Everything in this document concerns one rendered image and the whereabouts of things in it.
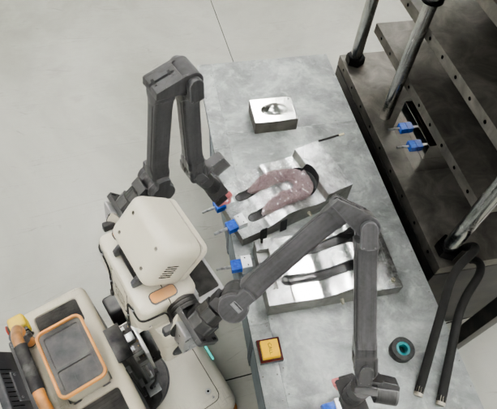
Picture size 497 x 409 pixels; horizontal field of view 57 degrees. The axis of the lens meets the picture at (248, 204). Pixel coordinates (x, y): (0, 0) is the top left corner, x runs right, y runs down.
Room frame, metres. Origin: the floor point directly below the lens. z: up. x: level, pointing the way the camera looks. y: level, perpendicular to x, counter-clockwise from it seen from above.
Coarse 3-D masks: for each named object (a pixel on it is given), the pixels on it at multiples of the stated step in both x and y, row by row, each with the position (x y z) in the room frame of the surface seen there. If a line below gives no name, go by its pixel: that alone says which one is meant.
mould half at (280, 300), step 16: (256, 240) 0.84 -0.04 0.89; (272, 240) 0.85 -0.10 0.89; (256, 256) 0.79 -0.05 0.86; (320, 256) 0.80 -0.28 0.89; (336, 256) 0.79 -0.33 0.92; (352, 256) 0.78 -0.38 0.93; (384, 256) 0.84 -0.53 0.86; (288, 272) 0.73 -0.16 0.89; (304, 272) 0.73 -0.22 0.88; (352, 272) 0.73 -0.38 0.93; (384, 272) 0.77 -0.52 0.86; (288, 288) 0.66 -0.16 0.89; (304, 288) 0.67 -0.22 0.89; (320, 288) 0.68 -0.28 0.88; (336, 288) 0.67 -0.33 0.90; (352, 288) 0.67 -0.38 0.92; (384, 288) 0.71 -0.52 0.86; (400, 288) 0.72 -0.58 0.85; (272, 304) 0.60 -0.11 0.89; (288, 304) 0.61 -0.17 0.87; (304, 304) 0.63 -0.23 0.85; (320, 304) 0.64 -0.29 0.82
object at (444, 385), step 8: (456, 328) 0.58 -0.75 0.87; (456, 336) 0.55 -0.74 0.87; (448, 344) 0.53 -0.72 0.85; (456, 344) 0.53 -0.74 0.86; (448, 352) 0.50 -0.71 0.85; (448, 360) 0.47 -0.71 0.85; (448, 368) 0.45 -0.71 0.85; (448, 376) 0.42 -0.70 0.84; (440, 384) 0.40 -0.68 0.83; (448, 384) 0.40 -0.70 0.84; (440, 392) 0.37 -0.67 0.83; (440, 400) 0.35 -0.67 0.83
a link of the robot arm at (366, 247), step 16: (368, 224) 0.57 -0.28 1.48; (368, 240) 0.55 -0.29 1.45; (368, 256) 0.53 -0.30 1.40; (368, 272) 0.51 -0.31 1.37; (368, 288) 0.48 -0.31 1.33; (368, 304) 0.45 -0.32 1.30; (368, 320) 0.42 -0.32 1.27; (368, 336) 0.39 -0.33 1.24; (352, 352) 0.38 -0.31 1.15; (368, 352) 0.36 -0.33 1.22
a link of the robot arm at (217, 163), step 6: (216, 156) 0.95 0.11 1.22; (222, 156) 0.95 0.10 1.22; (204, 162) 0.93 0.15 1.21; (210, 162) 0.93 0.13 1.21; (216, 162) 0.93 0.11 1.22; (222, 162) 0.94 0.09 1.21; (228, 162) 0.94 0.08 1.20; (210, 168) 0.91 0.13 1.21; (216, 168) 0.92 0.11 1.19; (222, 168) 0.93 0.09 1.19; (198, 174) 0.86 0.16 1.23; (204, 174) 0.88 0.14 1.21; (216, 174) 0.91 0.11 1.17; (198, 180) 0.86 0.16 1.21; (204, 180) 0.87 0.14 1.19
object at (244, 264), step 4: (240, 256) 0.79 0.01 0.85; (244, 256) 0.79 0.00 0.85; (248, 256) 0.79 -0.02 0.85; (232, 260) 0.77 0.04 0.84; (236, 260) 0.78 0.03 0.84; (240, 260) 0.78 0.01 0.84; (244, 260) 0.77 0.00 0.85; (248, 260) 0.77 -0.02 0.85; (232, 264) 0.76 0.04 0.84; (236, 264) 0.76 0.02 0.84; (240, 264) 0.76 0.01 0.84; (244, 264) 0.76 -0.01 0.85; (248, 264) 0.76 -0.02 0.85; (216, 268) 0.74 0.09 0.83; (220, 268) 0.75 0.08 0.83; (224, 268) 0.75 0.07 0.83; (228, 268) 0.75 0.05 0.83; (232, 268) 0.74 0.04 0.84; (236, 268) 0.75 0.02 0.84; (240, 268) 0.75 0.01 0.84; (244, 268) 0.74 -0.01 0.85; (248, 268) 0.75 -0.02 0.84; (232, 272) 0.74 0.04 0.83; (236, 272) 0.74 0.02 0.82; (244, 272) 0.74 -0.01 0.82; (248, 272) 0.75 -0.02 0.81
